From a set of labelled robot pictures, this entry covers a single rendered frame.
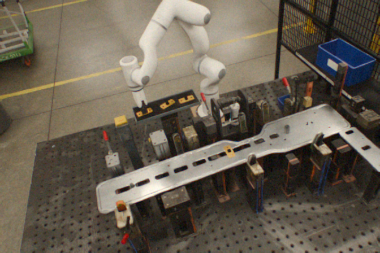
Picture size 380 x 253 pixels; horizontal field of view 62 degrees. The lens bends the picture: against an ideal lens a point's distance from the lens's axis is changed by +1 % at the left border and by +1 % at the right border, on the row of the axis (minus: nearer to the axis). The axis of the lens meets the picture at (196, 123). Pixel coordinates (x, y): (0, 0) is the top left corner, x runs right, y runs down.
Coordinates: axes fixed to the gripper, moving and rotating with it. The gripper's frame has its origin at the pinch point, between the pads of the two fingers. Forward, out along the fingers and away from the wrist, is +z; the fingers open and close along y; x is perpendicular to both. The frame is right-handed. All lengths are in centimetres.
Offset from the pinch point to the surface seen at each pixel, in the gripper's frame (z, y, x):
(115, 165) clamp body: 12.6, 18.2, -25.2
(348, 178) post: 48, 67, 90
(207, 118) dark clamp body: 10.9, 15.0, 30.6
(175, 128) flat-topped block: 18.4, 4.6, 13.3
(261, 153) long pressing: 19, 46, 45
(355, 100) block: 11, 47, 105
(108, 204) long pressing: 18, 35, -35
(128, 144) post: 19.6, 0.9, -14.6
